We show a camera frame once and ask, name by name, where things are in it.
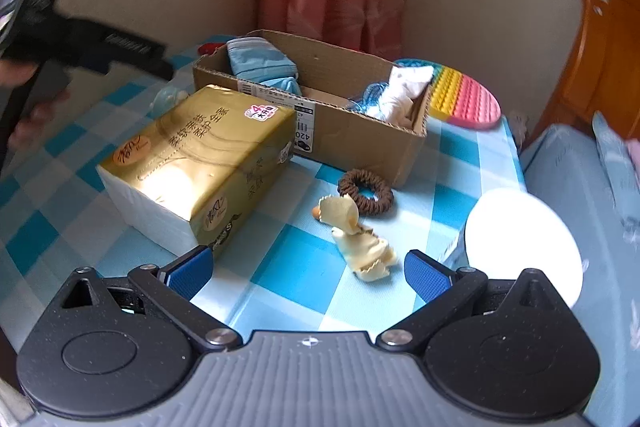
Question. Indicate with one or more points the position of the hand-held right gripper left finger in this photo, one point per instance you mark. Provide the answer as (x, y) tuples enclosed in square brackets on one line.
[(192, 272)]

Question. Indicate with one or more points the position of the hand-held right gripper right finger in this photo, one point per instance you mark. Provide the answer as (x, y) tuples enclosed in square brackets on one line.
[(425, 277)]

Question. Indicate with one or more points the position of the brown scrunchie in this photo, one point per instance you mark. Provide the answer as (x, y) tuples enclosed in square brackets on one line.
[(385, 200)]

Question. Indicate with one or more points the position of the yellow cloth duck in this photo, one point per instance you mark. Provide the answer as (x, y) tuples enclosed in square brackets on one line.
[(345, 212)]

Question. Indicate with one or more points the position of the blue duck plush toy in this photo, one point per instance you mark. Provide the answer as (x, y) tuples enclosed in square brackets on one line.
[(167, 99)]

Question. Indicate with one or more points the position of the brown cardboard box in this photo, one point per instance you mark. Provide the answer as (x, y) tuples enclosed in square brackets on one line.
[(360, 142)]

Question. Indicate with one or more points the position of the blue face mask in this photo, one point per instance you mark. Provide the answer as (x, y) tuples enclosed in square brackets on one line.
[(255, 57), (282, 86)]

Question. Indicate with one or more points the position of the white cloth bunny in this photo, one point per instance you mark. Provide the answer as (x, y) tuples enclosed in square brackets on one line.
[(405, 92)]

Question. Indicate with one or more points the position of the person's left hand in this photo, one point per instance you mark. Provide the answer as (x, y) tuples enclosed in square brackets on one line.
[(35, 127)]

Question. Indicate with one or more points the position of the clear jar with white lid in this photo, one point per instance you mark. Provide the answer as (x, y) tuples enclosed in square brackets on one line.
[(520, 242)]

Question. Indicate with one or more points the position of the blue checkered tablecloth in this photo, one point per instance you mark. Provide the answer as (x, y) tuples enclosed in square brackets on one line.
[(300, 267)]

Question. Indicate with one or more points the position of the gold tissue pack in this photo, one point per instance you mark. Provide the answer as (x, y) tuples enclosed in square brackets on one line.
[(200, 157)]

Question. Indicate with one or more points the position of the blue floral bed sheet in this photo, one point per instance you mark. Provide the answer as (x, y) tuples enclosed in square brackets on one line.
[(565, 167)]

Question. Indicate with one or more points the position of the rainbow pop bubble toy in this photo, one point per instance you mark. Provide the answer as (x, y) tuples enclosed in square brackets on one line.
[(460, 102)]

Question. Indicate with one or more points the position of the blue leaf print pillow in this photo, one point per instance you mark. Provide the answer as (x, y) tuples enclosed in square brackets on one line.
[(610, 147)]

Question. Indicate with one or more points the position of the pink floral pillow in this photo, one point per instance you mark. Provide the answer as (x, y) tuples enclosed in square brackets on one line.
[(632, 154)]

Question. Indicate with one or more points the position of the wooden headboard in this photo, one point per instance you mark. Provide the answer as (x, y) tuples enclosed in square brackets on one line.
[(600, 72)]

